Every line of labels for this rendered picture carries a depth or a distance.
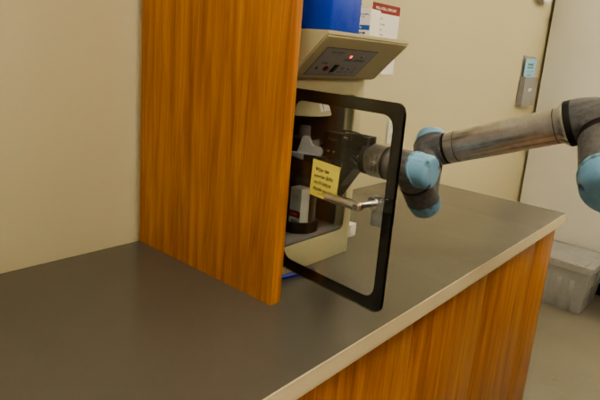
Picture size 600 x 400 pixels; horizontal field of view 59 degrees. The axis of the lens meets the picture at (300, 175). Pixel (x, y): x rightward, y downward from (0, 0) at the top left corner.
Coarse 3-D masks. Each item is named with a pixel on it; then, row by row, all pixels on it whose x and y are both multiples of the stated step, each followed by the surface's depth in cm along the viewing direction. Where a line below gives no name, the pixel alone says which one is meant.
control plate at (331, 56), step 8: (328, 48) 109; (336, 48) 111; (344, 48) 113; (320, 56) 110; (328, 56) 112; (336, 56) 114; (344, 56) 116; (360, 56) 120; (368, 56) 122; (312, 64) 112; (320, 64) 114; (328, 64) 116; (336, 64) 117; (344, 64) 120; (352, 64) 122; (360, 64) 124; (304, 72) 114; (312, 72) 115; (320, 72) 117; (328, 72) 119; (336, 72) 121; (344, 72) 123; (352, 72) 125
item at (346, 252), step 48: (336, 96) 103; (336, 144) 105; (384, 144) 96; (288, 192) 116; (384, 192) 97; (288, 240) 118; (336, 240) 107; (384, 240) 98; (336, 288) 109; (384, 288) 100
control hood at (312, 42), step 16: (304, 32) 108; (320, 32) 105; (336, 32) 106; (304, 48) 108; (320, 48) 108; (352, 48) 115; (368, 48) 119; (384, 48) 123; (400, 48) 127; (304, 64) 110; (368, 64) 126; (384, 64) 131
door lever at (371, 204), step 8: (328, 192) 102; (328, 200) 101; (336, 200) 99; (344, 200) 98; (352, 200) 97; (368, 200) 100; (376, 200) 98; (352, 208) 97; (360, 208) 96; (376, 208) 99
